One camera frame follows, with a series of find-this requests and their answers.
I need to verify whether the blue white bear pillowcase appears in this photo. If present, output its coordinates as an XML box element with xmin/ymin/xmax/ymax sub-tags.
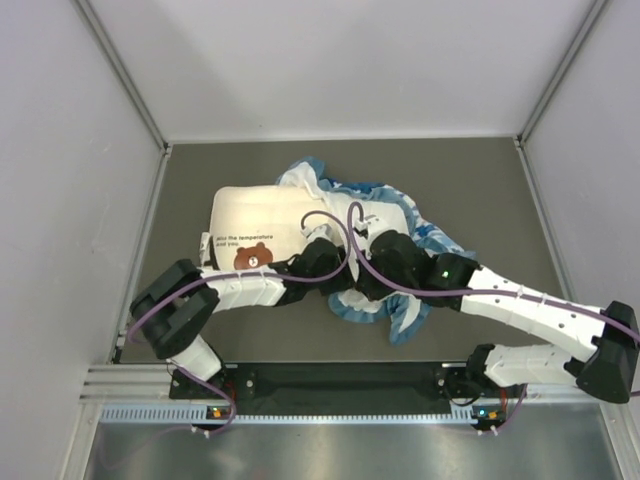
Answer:
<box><xmin>276</xmin><ymin>157</ymin><xmax>476</xmax><ymax>345</ymax></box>

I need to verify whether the cream bear pillow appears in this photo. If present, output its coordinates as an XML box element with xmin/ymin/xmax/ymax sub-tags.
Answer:
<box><xmin>200</xmin><ymin>186</ymin><xmax>330</xmax><ymax>271</ymax></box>

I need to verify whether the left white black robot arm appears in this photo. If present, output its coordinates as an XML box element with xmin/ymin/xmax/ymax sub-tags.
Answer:
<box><xmin>129</xmin><ymin>238</ymin><xmax>351</xmax><ymax>397</ymax></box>

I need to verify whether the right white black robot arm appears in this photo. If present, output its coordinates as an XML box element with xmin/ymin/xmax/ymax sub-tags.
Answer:
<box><xmin>350</xmin><ymin>230</ymin><xmax>639</xmax><ymax>404</ymax></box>

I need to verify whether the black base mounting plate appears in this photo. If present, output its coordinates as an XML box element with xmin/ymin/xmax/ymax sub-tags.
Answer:
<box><xmin>169</xmin><ymin>361</ymin><xmax>476</xmax><ymax>416</ymax></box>

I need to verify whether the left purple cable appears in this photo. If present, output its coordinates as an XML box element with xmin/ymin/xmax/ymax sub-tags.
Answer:
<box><xmin>127</xmin><ymin>209</ymin><xmax>364</xmax><ymax>434</ymax></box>

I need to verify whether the purple cable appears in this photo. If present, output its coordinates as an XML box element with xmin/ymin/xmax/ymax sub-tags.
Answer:
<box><xmin>127</xmin><ymin>209</ymin><xmax>364</xmax><ymax>434</ymax></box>
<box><xmin>347</xmin><ymin>200</ymin><xmax>640</xmax><ymax>436</ymax></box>

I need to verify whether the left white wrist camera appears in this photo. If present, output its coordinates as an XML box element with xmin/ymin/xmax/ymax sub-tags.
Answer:
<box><xmin>301</xmin><ymin>223</ymin><xmax>333</xmax><ymax>245</ymax></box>

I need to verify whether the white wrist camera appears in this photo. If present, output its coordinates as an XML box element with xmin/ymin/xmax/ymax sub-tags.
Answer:
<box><xmin>353</xmin><ymin>214</ymin><xmax>390</xmax><ymax>242</ymax></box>
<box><xmin>301</xmin><ymin>223</ymin><xmax>333</xmax><ymax>245</ymax></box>

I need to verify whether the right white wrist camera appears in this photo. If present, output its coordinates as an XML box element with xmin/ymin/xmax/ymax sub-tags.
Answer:
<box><xmin>353</xmin><ymin>214</ymin><xmax>390</xmax><ymax>242</ymax></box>

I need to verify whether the grey slotted cable duct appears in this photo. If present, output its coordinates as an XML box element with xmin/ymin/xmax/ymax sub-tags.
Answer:
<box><xmin>99</xmin><ymin>403</ymin><xmax>506</xmax><ymax>427</ymax></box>

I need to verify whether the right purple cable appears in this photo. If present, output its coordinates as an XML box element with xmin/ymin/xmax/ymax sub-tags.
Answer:
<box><xmin>347</xmin><ymin>200</ymin><xmax>640</xmax><ymax>436</ymax></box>

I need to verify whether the aluminium frame rail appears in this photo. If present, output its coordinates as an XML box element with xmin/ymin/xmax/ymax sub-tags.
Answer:
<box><xmin>80</xmin><ymin>364</ymin><xmax>172</xmax><ymax>403</ymax></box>

